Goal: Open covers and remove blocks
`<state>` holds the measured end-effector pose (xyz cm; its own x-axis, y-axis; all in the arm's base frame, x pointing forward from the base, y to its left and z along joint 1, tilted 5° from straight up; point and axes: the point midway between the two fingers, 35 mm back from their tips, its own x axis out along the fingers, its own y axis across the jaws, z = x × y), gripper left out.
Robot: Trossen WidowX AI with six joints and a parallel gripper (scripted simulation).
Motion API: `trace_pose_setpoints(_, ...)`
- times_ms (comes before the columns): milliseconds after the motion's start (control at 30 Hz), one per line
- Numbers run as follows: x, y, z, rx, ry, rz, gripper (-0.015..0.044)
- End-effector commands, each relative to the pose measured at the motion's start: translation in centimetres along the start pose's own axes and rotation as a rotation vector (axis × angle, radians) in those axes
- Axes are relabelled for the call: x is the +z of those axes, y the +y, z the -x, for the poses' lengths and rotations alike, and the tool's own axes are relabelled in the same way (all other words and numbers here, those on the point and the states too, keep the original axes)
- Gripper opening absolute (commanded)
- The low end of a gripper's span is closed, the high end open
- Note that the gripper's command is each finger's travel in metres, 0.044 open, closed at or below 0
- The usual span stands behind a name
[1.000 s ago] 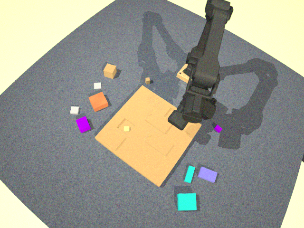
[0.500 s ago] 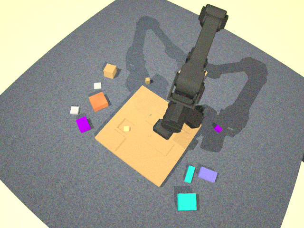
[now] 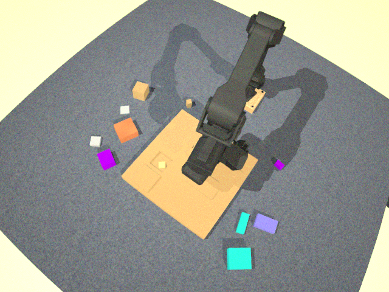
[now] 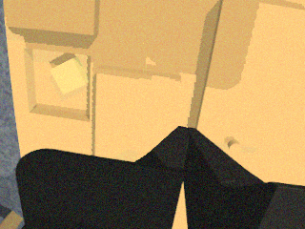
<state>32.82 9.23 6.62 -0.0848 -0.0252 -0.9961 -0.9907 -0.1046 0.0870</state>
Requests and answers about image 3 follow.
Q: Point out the turquoise rectangular block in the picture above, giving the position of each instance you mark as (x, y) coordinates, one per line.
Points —
(242, 223)

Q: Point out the turquoise cube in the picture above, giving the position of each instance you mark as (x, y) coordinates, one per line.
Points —
(239, 258)

